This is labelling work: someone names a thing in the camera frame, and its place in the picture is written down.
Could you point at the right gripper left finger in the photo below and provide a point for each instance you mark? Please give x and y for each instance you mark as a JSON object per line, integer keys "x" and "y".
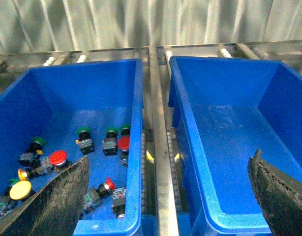
{"x": 55, "y": 209}

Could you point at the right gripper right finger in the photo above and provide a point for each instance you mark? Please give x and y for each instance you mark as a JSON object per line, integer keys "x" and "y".
{"x": 279, "y": 196}

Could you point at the red mushroom push button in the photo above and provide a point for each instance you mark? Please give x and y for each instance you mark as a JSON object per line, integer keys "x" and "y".
{"x": 57, "y": 161}

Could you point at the large yellow mushroom button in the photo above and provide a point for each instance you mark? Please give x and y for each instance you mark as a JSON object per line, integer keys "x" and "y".
{"x": 21, "y": 191}

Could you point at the red push button lying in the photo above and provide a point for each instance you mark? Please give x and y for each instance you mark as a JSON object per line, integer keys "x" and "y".
{"x": 93, "y": 197}

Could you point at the small yellow push button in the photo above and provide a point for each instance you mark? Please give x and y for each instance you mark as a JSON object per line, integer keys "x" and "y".
{"x": 27, "y": 174}

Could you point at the green push button lower left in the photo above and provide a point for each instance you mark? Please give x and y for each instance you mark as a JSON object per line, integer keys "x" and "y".
{"x": 7, "y": 204}

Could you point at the green push button far left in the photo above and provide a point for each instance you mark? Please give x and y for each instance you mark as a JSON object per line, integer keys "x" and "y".
{"x": 30, "y": 158}

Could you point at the green push button middle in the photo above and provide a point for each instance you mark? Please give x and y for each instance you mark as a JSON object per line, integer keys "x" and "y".
{"x": 85, "y": 142}

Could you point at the green push button centre right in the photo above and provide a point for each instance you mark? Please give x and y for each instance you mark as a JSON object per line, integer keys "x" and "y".
{"x": 110, "y": 142}

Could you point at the blue source bin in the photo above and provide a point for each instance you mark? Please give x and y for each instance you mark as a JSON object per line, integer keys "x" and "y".
{"x": 53, "y": 103}

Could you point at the blue target bin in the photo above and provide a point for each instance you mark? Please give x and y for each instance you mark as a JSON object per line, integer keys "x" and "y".
{"x": 225, "y": 110}

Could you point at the red push button by wall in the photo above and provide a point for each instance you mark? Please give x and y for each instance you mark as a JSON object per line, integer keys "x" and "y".
{"x": 123, "y": 146}

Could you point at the green push button by wall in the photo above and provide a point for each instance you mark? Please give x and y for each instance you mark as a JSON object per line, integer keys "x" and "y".
{"x": 125, "y": 130}

